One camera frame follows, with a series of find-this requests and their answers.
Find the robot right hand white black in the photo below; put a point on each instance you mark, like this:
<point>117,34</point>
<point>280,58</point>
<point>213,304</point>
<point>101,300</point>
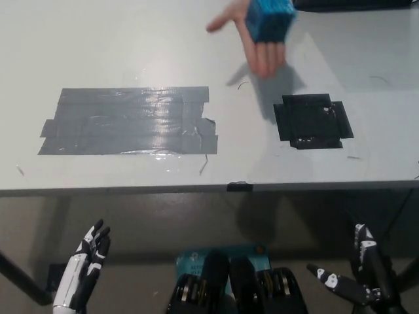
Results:
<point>376,278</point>

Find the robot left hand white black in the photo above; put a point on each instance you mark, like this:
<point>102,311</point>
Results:
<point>70,281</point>

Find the person's bare hand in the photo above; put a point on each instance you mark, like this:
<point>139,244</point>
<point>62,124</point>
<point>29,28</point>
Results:
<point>265,60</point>

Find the blue rubik's cube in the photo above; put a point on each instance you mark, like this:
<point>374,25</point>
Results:
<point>268,19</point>

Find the black floor tape patch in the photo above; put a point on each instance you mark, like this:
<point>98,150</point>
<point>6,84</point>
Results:
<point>55,278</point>

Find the curled dark thread scrap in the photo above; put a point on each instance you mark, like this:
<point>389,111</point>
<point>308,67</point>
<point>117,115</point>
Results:
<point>242,84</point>

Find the black slanted table leg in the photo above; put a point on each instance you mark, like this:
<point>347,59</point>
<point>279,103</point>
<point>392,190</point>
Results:
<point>23,278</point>

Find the black tape square patch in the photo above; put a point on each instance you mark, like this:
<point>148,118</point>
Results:
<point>311,121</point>

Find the small black tape strip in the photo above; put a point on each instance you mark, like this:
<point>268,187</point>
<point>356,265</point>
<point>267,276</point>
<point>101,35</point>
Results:
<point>240,187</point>

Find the grey duct tape patch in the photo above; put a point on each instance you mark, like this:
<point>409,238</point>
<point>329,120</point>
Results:
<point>131,121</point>

